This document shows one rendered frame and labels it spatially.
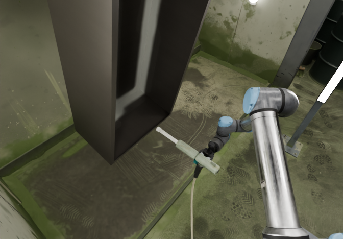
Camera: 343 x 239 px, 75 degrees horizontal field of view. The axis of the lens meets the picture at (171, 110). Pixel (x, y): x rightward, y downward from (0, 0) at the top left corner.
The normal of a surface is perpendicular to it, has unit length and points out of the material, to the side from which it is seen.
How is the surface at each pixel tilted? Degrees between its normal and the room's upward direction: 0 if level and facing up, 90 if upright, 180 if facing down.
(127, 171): 0
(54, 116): 57
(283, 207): 28
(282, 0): 90
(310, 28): 90
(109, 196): 0
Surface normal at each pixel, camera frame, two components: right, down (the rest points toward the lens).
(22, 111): 0.67, 0.00
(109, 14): -0.63, 0.52
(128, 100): 0.21, -0.61
